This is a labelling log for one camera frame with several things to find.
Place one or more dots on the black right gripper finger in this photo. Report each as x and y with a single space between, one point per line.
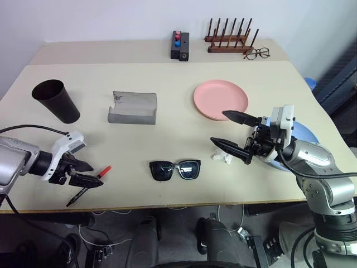
242 117
231 148

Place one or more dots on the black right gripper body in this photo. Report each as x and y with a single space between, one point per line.
262 139

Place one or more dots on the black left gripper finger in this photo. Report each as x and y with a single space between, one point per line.
87 182
81 166

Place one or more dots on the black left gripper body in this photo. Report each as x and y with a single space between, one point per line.
62 174

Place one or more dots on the white tissue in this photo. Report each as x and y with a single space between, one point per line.
223 157

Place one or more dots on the black marker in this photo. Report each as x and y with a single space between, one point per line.
76 197

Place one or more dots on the red-capped marker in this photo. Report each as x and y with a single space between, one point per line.
104 171

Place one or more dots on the blue plate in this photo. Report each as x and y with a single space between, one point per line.
304 134

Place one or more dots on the black sunglasses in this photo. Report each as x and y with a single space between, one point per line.
164 169

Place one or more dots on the grey glasses case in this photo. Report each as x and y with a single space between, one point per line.
134 107

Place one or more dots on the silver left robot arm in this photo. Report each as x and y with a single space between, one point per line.
16 159

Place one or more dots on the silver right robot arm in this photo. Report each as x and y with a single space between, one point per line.
315 153

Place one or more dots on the dark brown cup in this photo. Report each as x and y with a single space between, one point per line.
60 103

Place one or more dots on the pink plate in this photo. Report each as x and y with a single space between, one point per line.
220 97

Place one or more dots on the dark-framed clear eyeglasses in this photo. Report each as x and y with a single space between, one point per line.
256 53

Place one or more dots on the brown wooden plate rack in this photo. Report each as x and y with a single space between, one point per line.
223 48

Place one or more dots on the blue water jug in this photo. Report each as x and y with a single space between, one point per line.
311 83

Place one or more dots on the dark rounded shape under table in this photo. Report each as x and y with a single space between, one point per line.
143 243
213 243

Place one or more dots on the black box with round hole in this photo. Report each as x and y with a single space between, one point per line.
184 47

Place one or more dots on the black box with coloured knobs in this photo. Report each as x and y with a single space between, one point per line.
175 51

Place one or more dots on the dark ribbed panel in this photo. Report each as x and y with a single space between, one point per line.
340 83

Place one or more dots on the blue round knob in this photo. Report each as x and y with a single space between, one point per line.
176 43

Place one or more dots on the grey rounded shell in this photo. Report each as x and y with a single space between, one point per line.
295 237

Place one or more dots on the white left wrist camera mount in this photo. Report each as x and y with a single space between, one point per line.
73 141

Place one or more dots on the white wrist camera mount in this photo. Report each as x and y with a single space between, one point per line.
285 117
73 141

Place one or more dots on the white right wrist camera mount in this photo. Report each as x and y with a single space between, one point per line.
285 117

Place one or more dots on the black table frame bar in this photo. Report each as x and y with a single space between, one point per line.
276 208

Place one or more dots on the black metal post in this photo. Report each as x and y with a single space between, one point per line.
258 251

